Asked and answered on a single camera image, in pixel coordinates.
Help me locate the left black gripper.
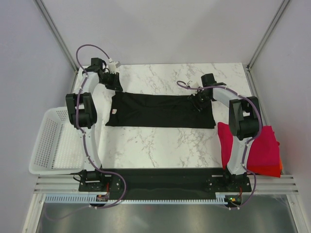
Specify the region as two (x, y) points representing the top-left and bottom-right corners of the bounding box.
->
(99, 71), (123, 92)

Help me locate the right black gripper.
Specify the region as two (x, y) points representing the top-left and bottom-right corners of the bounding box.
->
(188, 88), (211, 113)

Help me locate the black t shirt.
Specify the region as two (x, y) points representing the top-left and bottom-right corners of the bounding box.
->
(105, 92), (216, 129)

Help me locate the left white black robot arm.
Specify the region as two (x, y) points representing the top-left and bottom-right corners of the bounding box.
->
(66, 58), (123, 171)

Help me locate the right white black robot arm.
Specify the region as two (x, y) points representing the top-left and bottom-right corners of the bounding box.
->
(187, 73), (262, 191)

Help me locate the magenta folded t shirt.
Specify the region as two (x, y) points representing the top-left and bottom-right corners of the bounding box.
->
(217, 122), (280, 167)

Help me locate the white plastic basket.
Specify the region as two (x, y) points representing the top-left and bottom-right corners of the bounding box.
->
(29, 107), (85, 176)

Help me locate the orange folded t shirt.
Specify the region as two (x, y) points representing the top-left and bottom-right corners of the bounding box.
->
(279, 158), (283, 171)

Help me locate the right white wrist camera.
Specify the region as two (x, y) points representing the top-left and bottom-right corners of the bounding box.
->
(186, 81), (200, 91)

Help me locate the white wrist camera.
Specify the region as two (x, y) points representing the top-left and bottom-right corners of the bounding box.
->
(108, 59), (121, 74)
(186, 81), (200, 91)

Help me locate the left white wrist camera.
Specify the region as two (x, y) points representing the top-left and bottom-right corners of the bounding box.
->
(108, 59), (121, 74)

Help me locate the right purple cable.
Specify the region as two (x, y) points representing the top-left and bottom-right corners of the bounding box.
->
(177, 81), (263, 210)

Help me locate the purple cable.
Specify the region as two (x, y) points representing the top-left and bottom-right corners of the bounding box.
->
(177, 81), (263, 210)
(45, 44), (128, 220)

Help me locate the left aluminium frame post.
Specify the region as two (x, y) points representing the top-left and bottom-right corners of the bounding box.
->
(33, 0), (79, 73)

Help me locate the aluminium frame post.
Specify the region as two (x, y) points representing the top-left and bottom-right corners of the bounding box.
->
(243, 0), (292, 72)
(33, 0), (79, 73)

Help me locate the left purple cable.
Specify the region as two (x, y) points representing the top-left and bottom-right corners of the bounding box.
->
(45, 44), (128, 220)

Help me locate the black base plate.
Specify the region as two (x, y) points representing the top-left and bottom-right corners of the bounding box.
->
(78, 168), (252, 199)

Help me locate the aluminium rail profile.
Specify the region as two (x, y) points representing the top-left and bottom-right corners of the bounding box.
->
(34, 175), (298, 195)

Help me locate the right aluminium frame post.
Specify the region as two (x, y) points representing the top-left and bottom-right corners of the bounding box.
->
(243, 0), (292, 72)

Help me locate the white slotted cable duct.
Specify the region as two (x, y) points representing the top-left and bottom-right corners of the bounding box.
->
(45, 193), (241, 204)

